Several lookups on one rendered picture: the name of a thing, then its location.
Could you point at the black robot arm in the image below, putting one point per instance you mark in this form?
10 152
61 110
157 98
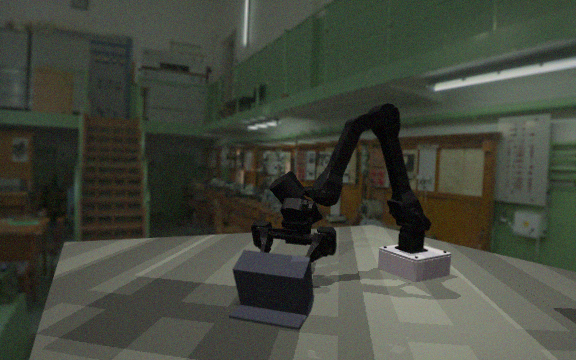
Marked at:
404 206

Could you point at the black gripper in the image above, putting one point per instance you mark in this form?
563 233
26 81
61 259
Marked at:
323 243

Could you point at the dark grey sloped panel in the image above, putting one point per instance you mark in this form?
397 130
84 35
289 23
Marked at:
274 289

